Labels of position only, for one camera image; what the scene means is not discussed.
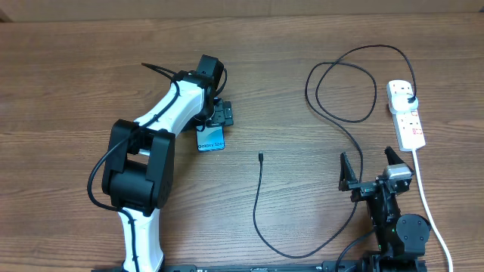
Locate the white power strip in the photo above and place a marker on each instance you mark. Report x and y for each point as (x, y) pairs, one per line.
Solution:
(409, 132)

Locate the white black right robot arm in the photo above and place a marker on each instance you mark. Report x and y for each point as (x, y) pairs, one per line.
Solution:
(401, 239)

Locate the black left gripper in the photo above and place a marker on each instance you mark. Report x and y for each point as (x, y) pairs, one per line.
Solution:
(223, 112)

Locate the blue screen smartphone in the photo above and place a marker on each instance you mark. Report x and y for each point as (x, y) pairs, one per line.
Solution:
(210, 139)

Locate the white plug adapter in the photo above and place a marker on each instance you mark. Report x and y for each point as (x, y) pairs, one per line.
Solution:
(402, 103)

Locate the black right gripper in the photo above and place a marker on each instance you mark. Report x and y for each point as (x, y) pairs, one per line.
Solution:
(361, 189)

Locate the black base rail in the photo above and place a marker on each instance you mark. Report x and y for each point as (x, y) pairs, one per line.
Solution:
(325, 266)

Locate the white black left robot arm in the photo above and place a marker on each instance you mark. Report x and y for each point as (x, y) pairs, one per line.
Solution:
(134, 177)

